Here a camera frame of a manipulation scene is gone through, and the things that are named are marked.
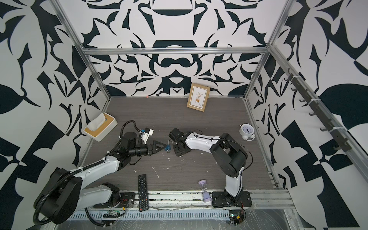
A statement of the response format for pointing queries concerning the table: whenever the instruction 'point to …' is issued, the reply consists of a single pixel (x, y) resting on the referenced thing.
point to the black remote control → (143, 193)
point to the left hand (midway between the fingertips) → (164, 145)
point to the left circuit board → (111, 214)
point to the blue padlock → (168, 147)
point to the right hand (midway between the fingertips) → (179, 150)
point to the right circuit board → (235, 216)
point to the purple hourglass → (207, 198)
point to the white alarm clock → (247, 131)
